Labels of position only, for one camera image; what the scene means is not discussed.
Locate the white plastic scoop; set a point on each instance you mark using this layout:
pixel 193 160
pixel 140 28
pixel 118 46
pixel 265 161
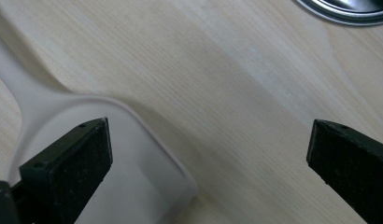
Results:
pixel 143 161

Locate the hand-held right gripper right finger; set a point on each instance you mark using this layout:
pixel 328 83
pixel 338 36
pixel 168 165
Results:
pixel 351 165

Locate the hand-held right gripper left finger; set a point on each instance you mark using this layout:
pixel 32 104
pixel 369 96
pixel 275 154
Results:
pixel 71 168

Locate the shiny metal bowl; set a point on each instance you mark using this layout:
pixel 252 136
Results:
pixel 351 11

